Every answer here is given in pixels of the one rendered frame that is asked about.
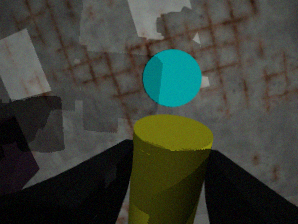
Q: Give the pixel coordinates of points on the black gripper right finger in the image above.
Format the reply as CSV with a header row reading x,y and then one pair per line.
x,y
233,196

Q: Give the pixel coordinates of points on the yellow tall cylinder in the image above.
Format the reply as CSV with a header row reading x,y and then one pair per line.
x,y
170,157

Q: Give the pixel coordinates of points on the cyan circle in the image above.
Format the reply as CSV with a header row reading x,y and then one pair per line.
x,y
172,77

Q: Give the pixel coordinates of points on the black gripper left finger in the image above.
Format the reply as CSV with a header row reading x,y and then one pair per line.
x,y
90,193

